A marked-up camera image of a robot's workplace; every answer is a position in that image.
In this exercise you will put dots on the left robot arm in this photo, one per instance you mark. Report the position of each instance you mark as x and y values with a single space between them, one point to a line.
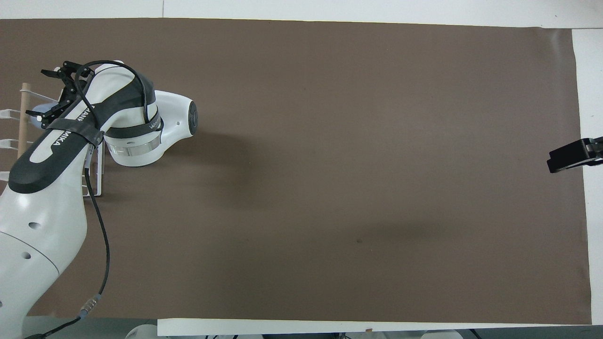
47 226

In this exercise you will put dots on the light blue cup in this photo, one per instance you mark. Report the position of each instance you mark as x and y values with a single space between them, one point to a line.
40 109

